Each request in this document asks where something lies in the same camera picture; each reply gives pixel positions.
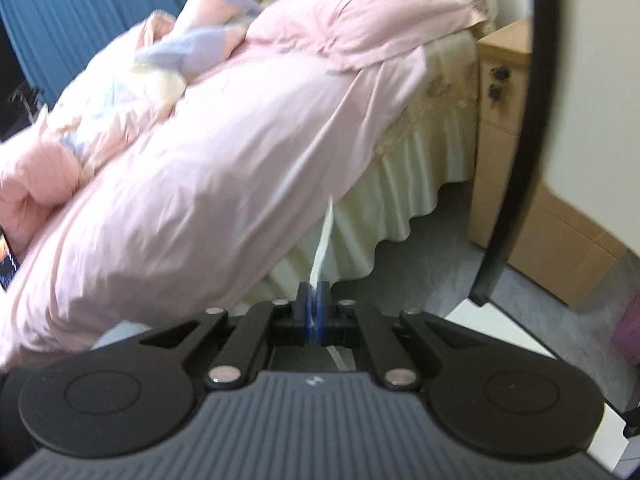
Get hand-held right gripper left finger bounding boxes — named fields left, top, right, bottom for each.
left=138, top=281, right=314, bottom=391

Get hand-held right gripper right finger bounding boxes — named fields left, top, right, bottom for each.
left=314, top=281, right=486, bottom=391

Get white shoelace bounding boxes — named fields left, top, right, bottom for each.
left=309, top=197, right=352, bottom=374

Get cream lace bed skirt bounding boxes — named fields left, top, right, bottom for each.
left=269, top=27, right=482, bottom=307

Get pink bed sheet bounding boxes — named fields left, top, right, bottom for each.
left=0, top=12, right=431, bottom=368

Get wooden drawer cabinet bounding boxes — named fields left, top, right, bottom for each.
left=467, top=16, right=627, bottom=309

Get black cabinet keys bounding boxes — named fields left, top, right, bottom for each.
left=486, top=65, right=512, bottom=104

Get pastel blanket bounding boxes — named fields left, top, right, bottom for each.
left=49, top=0, right=264, bottom=162

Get pink plush toy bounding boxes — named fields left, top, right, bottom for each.
left=0, top=129, right=84, bottom=252

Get pink pillow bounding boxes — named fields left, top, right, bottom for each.
left=244, top=0, right=489, bottom=74

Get dark phone screen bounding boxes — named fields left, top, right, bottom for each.
left=0, top=226, right=22, bottom=292

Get pink cardboard box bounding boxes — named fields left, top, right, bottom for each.
left=611, top=291, right=640, bottom=362

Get dark window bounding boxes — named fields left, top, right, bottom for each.
left=0, top=24, right=42, bottom=144

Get blue curtain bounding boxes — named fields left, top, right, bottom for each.
left=0, top=0, right=189, bottom=107

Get white chair with black frame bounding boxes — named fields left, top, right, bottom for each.
left=444, top=0, right=640, bottom=478

